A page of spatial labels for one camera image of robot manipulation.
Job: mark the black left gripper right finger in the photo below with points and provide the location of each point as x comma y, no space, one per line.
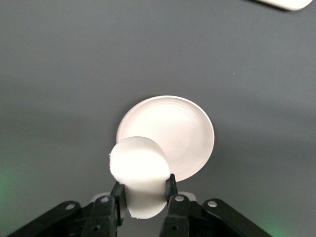
180,217

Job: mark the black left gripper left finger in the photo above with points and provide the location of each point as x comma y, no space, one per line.
103,217

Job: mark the white steamed bun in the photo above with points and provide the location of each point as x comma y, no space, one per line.
138,163

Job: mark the cream round plate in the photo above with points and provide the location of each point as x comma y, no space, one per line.
177,133

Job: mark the cream rectangular tray bunny print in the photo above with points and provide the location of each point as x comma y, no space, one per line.
284,3

